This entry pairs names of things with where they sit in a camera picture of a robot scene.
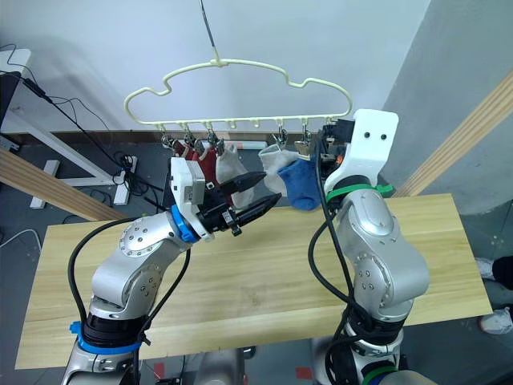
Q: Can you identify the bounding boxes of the white power strip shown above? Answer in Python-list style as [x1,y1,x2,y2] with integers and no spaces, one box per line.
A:
[113,155,139,206]

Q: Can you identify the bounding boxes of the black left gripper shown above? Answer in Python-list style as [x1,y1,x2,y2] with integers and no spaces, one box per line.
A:
[198,171,284,238]

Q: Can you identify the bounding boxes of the black monitor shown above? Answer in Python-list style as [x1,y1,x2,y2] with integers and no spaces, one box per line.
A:
[0,71,22,130]

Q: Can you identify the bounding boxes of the person's black trouser leg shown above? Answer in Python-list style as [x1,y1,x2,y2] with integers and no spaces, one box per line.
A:
[491,255,513,290]

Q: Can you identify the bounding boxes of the black floor cables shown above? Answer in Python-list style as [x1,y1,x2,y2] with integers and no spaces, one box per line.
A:
[0,43,169,225]

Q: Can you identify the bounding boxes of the brown wooden baseboard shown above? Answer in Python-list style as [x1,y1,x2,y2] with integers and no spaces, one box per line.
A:
[0,128,321,146]

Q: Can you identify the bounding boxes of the white floor cable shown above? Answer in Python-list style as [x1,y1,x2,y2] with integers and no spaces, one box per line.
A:
[0,228,42,260]

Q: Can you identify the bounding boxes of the metal hanger clip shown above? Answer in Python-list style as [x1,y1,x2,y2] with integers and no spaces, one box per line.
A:
[204,124,225,156]
[182,124,200,152]
[272,122,289,148]
[294,124,316,162]
[160,124,176,150]
[322,118,337,146]

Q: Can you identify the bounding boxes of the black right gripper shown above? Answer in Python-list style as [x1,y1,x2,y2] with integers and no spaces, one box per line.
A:
[319,119,356,166]

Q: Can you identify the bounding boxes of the white sneaker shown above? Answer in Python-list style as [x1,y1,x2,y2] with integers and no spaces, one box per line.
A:
[479,306,513,334]
[475,256,498,282]

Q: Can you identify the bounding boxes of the white desk frame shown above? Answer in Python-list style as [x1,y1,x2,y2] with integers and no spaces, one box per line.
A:
[0,47,106,209]

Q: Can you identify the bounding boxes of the white ankle sock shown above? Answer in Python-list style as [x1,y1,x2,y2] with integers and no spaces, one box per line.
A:
[258,144,300,197]
[215,143,257,209]

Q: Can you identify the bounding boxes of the cream plastic clip hanger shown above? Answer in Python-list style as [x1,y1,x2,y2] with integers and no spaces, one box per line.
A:
[123,59,353,132]

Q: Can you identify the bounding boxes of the white pink teal paper roll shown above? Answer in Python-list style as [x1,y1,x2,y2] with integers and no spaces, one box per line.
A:
[235,140,268,152]

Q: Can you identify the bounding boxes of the light wooden slat panel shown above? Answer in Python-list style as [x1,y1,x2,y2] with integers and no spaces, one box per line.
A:
[392,67,513,198]
[0,146,126,222]

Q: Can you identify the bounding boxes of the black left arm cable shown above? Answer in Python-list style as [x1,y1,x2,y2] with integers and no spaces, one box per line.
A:
[67,216,193,350]

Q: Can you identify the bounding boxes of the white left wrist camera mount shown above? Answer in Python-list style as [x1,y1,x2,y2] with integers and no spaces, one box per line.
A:
[168,156,216,244]

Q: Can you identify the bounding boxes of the metal hanger hook wire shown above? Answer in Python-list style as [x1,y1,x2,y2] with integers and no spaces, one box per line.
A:
[198,0,220,63]

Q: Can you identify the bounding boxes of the blue ankle sock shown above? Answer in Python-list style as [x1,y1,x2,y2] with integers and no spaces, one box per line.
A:
[277,159,324,212]

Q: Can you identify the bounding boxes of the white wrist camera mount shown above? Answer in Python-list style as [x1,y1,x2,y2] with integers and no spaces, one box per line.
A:
[323,108,400,194]
[168,156,216,244]

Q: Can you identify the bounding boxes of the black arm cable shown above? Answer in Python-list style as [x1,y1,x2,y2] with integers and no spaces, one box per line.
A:
[307,132,362,322]
[67,216,193,350]

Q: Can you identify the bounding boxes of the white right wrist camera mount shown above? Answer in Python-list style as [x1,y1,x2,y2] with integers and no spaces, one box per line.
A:
[323,108,400,194]

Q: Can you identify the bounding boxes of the red ankle sock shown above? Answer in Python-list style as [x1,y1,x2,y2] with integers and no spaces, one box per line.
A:
[191,144,220,188]
[171,138,194,162]

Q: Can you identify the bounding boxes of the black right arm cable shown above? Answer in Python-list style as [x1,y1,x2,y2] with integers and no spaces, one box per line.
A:
[307,132,362,322]

